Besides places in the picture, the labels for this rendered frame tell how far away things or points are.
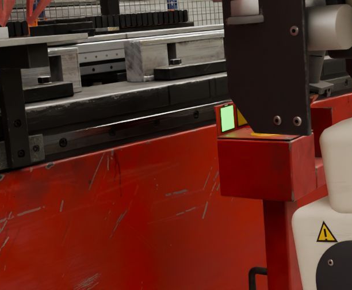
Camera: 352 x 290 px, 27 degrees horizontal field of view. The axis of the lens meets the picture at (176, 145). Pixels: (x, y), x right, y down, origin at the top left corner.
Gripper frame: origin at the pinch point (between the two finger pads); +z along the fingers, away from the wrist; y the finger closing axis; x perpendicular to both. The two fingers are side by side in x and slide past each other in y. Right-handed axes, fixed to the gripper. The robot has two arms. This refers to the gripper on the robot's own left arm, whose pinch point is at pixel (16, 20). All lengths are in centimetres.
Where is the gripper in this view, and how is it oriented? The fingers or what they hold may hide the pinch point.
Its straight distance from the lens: 129.0
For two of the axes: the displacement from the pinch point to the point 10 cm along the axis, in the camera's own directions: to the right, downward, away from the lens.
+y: -7.2, 1.7, -6.7
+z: -2.7, 8.3, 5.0
